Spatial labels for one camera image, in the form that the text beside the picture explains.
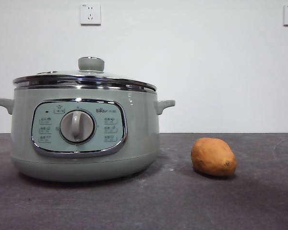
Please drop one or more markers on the glass lid with green knob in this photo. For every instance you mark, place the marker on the glass lid with green knob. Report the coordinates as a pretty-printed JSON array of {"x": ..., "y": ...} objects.
[{"x": 91, "y": 64}]

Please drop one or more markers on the brown potato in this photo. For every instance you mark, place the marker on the brown potato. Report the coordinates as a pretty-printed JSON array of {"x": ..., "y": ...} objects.
[{"x": 212, "y": 157}]

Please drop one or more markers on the sage green electric cooking pot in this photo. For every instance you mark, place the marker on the sage green electric cooking pot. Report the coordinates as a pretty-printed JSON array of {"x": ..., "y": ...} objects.
[{"x": 139, "y": 134}]

